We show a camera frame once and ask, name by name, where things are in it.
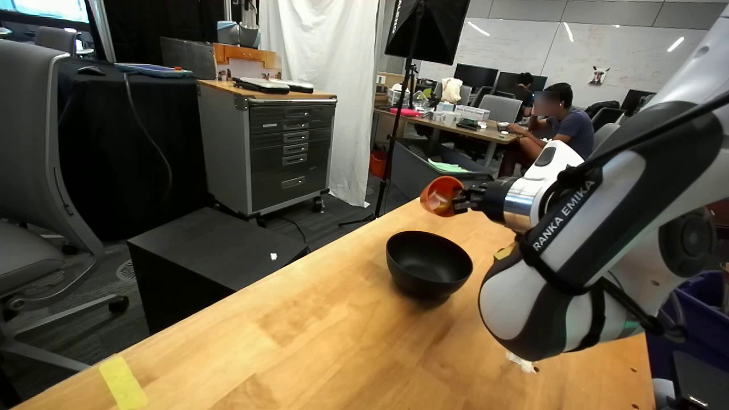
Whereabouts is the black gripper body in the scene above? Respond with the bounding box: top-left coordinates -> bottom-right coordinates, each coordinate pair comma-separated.
472,181 -> 513,225

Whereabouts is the orange plastic cup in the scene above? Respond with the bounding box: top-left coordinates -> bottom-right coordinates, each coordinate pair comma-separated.
419,173 -> 467,218

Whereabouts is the black bowl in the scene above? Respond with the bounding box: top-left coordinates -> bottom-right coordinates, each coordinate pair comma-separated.
382,230 -> 476,302

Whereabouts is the black box under desk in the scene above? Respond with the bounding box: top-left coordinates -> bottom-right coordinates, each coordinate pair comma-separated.
389,138 -> 491,200

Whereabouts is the wooden background desk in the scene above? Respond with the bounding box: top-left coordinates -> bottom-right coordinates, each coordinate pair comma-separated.
408,111 -> 519,148

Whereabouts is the black light stand pole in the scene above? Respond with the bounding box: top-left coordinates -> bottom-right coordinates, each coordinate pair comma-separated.
370,0 -> 427,218

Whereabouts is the orange bucket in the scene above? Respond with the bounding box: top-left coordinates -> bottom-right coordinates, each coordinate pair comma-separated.
368,148 -> 392,183

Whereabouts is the seated person dark shirt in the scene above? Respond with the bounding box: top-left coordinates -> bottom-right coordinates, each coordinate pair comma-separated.
505,80 -> 598,166

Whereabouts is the black background monitor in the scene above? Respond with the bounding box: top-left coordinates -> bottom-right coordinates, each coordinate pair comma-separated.
491,69 -> 548,101
454,62 -> 500,97

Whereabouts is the dark-haired background person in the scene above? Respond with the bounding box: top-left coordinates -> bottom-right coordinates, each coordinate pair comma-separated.
513,71 -> 538,109

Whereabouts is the black background office chair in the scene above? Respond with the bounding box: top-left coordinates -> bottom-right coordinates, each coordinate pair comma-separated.
583,97 -> 626,133

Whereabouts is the black softbox light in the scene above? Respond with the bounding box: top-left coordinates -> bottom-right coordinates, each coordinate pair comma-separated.
382,0 -> 472,67

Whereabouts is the white curtain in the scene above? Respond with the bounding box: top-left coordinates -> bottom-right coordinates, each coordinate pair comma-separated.
258,0 -> 381,210

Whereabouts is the grey metal drawer cabinet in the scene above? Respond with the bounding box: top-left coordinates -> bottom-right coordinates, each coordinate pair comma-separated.
196,78 -> 340,224

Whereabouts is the black keyboard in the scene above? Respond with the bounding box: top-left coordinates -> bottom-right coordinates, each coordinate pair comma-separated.
229,75 -> 291,95

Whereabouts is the blue plastic bin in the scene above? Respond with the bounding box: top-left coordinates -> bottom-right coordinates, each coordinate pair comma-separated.
656,269 -> 729,373

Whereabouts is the brown wooden box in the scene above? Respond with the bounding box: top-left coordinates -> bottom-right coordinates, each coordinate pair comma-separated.
211,41 -> 285,83

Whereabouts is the low black cabinet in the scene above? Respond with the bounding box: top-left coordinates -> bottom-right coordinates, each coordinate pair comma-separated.
126,206 -> 314,337

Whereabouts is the black backdrop panel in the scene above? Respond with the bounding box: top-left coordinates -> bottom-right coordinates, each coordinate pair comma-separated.
99,0 -> 229,63

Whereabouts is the yellow tape strip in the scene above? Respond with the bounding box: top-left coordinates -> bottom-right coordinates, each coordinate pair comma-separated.
95,356 -> 149,410

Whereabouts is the grey office chair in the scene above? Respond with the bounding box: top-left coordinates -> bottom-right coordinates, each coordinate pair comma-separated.
0,36 -> 132,373

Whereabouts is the bright computer screen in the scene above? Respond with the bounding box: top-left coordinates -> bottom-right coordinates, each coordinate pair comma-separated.
0,0 -> 94,27

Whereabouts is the hanging black cable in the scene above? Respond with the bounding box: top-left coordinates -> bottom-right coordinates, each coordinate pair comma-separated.
121,71 -> 177,200

